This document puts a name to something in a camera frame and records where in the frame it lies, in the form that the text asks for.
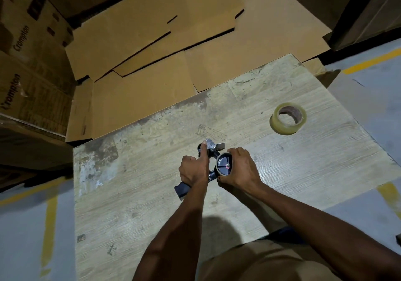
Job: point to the person's tan shirt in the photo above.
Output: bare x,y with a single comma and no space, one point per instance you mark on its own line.
266,265

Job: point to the black handheld tape dispenser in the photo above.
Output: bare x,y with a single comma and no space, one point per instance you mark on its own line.
182,190

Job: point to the grey tape core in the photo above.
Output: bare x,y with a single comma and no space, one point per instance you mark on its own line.
216,169

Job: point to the person's blue trousers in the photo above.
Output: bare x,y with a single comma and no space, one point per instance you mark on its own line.
288,235

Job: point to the small cardboard flap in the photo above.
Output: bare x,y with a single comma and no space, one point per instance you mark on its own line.
313,66

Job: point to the person's right hand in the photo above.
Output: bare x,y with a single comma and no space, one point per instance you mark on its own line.
244,174

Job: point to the large flat cardboard sheet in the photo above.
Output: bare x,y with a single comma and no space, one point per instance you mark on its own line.
141,102

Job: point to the person's left forearm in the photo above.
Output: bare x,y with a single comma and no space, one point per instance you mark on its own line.
175,237

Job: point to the flat brown cardboard sheet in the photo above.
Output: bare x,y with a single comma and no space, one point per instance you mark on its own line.
188,42
125,36

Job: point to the printed brown cardboard box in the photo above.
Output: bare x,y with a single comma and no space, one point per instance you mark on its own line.
34,33
31,99

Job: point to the clear tape roll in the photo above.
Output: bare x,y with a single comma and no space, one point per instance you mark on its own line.
277,125

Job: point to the person's left hand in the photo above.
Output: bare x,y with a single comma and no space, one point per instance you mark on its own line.
194,171

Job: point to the dark cardboard box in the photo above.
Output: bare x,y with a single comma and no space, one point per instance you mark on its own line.
31,149

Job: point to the person's right forearm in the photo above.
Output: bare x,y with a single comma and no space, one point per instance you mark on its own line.
313,227

